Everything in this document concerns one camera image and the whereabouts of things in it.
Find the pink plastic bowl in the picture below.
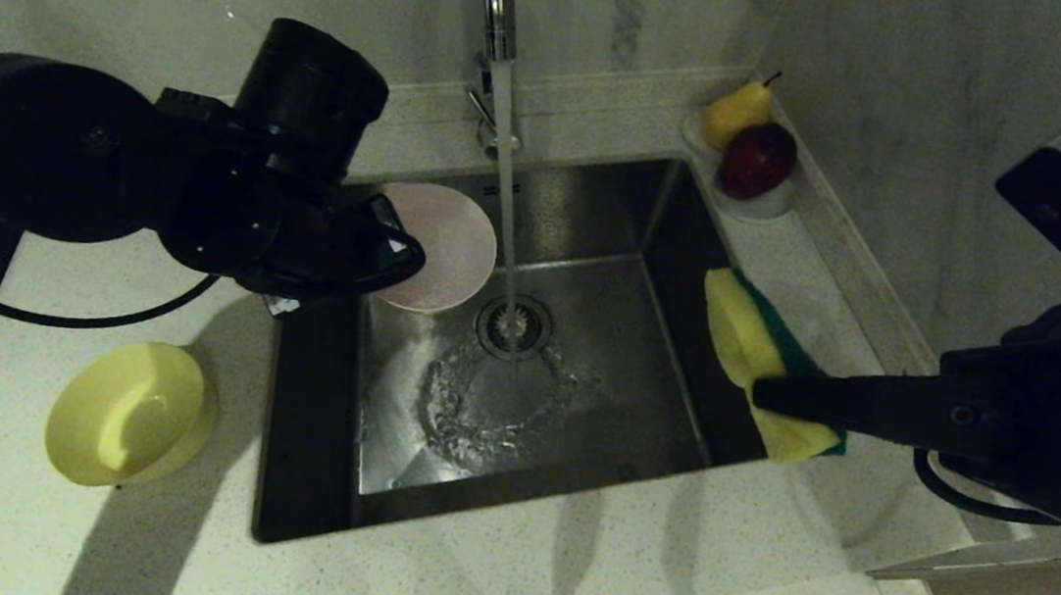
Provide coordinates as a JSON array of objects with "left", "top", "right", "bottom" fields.
[{"left": 369, "top": 177, "right": 506, "bottom": 322}]

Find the green and yellow sponge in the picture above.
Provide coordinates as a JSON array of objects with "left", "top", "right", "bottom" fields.
[{"left": 685, "top": 265, "right": 865, "bottom": 472}]

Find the stainless steel sink basin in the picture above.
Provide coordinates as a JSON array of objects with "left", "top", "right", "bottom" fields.
[{"left": 250, "top": 120, "right": 841, "bottom": 595}]

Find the round metal drain strainer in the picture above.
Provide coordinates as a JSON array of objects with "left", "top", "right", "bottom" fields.
[{"left": 473, "top": 291, "right": 557, "bottom": 368}]

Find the small white fruit dish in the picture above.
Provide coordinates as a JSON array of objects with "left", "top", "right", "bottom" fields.
[{"left": 671, "top": 107, "right": 804, "bottom": 228}]

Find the yellow plastic bowl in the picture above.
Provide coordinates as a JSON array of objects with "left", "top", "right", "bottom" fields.
[{"left": 39, "top": 331, "right": 227, "bottom": 499}]

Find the dark red apple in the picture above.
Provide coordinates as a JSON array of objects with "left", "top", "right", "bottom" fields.
[{"left": 715, "top": 118, "right": 802, "bottom": 207}]

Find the yellow pear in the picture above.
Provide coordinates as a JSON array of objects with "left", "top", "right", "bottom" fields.
[{"left": 699, "top": 64, "right": 780, "bottom": 158}]

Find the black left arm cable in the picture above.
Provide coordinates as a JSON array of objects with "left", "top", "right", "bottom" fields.
[{"left": 0, "top": 250, "right": 225, "bottom": 345}]

